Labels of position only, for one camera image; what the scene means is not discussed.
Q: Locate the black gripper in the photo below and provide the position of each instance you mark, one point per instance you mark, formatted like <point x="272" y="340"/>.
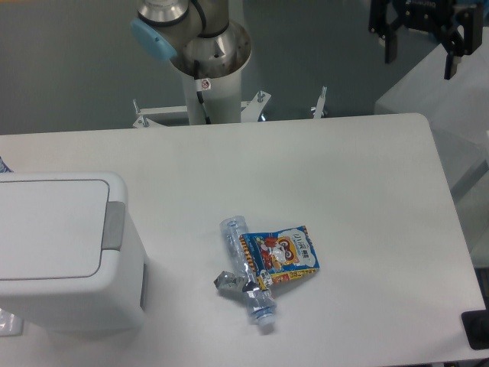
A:
<point x="461" y="23"/>

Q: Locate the white trash can body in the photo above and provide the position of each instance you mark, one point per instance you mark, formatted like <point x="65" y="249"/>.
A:
<point x="110" y="299"/>

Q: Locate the white trash can lid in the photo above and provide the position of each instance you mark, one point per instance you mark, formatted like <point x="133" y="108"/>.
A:
<point x="52" y="228"/>

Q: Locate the blue snack bag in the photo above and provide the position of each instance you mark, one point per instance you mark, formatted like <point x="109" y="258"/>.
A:
<point x="278" y="257"/>

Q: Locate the black device at table edge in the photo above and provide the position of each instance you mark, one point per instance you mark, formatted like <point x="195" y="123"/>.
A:
<point x="475" y="324"/>

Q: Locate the crumpled silver foil wrapper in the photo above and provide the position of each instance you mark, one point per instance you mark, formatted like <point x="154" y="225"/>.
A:
<point x="230" y="285"/>

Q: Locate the crushed clear plastic bottle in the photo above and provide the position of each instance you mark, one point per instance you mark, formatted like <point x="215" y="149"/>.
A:
<point x="261" y="306"/>

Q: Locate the grey lid push button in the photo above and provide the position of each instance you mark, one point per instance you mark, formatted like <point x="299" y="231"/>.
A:
<point x="114" y="224"/>

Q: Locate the clear plastic under bin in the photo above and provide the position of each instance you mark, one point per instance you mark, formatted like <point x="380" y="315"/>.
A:
<point x="10" y="325"/>

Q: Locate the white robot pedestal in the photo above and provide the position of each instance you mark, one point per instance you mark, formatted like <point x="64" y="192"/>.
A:
<point x="209" y="101"/>

